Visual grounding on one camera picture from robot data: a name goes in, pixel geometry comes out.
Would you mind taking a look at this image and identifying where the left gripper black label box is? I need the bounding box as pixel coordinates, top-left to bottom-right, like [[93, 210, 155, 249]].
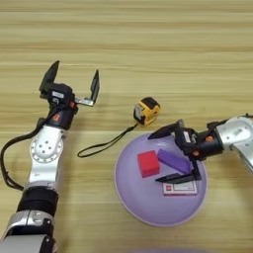
[[48, 83, 73, 107]]

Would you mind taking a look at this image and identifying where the yellow black tape measure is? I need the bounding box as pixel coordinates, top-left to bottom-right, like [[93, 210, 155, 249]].
[[132, 96, 162, 127]]

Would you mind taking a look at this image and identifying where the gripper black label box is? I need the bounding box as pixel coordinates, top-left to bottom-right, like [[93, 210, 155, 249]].
[[174, 126, 200, 153], [48, 83, 73, 107]]

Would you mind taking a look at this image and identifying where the white red card box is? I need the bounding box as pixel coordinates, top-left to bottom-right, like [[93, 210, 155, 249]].
[[162, 179, 199, 198]]

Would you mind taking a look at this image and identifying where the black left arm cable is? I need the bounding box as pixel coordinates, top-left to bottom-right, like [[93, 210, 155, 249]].
[[0, 108, 57, 192]]

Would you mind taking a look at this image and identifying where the black tape measure wrist strap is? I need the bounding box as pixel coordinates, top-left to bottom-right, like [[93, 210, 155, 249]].
[[77, 123, 139, 159]]

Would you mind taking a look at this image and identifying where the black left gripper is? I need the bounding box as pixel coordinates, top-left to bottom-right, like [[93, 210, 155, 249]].
[[39, 60, 101, 130]]

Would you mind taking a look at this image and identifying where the purple round plate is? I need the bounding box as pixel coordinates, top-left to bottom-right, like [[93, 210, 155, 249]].
[[114, 131, 209, 227]]

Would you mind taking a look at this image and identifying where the purple rectangular block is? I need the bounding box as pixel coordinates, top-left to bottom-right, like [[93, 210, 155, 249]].
[[156, 147, 192, 175]]

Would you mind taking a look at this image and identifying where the red foam cube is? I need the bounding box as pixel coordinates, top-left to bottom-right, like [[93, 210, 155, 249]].
[[136, 149, 161, 179]]

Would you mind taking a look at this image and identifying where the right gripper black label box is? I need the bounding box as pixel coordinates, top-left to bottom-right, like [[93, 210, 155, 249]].
[[174, 126, 200, 153]]

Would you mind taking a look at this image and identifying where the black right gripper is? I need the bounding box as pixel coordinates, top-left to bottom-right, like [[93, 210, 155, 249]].
[[147, 120, 225, 185]]

